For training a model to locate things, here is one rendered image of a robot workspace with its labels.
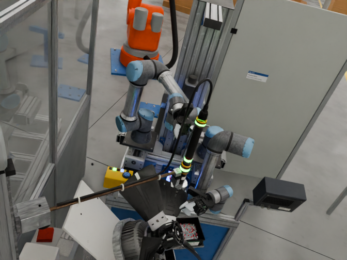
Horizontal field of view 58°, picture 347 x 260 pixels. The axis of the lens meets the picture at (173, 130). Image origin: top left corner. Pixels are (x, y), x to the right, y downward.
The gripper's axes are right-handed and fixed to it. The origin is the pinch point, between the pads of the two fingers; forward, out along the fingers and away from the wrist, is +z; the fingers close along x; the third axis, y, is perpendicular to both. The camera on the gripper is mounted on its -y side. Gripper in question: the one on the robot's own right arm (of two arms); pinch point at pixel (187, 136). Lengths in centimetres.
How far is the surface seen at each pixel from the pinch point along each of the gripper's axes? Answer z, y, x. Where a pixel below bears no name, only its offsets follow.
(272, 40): -155, 1, -107
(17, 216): 38, 8, 60
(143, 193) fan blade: 7.8, 28.9, 15.0
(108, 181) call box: -29, 62, 29
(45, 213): 36, 9, 52
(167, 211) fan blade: 3.4, 47.2, -0.7
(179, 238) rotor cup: 20.0, 45.3, -4.2
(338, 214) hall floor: -95, 166, -243
